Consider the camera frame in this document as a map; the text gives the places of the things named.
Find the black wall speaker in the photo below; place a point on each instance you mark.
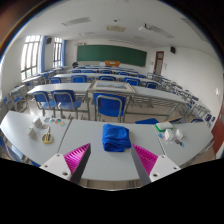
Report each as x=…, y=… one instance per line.
x=172, y=50
x=49, y=40

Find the green and white box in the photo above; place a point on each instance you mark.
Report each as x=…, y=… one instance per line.
x=164, y=126

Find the blue window curtain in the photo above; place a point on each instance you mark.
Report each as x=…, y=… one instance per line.
x=42, y=53
x=63, y=52

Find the green chalkboard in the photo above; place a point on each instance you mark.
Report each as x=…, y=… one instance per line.
x=111, y=55

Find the orange box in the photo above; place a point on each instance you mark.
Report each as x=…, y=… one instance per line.
x=112, y=63

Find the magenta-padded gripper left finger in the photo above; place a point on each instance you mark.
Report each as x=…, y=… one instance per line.
x=60, y=163

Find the tall classroom window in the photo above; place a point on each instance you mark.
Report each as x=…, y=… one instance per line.
x=30, y=55
x=57, y=51

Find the ceiling air conditioner unit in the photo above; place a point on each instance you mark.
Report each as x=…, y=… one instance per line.
x=116, y=28

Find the grey card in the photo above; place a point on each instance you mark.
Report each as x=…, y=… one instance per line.
x=37, y=122
x=31, y=132

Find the white ceiling projector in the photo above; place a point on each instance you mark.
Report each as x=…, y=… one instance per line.
x=144, y=28

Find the white paper packet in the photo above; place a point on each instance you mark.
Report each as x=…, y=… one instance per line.
x=169, y=134
x=179, y=134

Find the brown door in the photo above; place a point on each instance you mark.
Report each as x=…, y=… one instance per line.
x=159, y=62

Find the long grey classroom desk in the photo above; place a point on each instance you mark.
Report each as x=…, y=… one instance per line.
x=156, y=95
x=60, y=87

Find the rows of blue chairs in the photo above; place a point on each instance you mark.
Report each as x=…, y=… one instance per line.
x=78, y=79

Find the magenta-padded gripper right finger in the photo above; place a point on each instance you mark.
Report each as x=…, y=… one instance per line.
x=161, y=165

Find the long ceiling light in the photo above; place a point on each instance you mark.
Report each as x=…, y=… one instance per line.
x=161, y=32

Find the blue towel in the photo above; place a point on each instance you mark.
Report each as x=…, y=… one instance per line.
x=116, y=137

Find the colourful oval sticker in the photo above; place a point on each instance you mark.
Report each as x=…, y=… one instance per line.
x=62, y=124
x=47, y=119

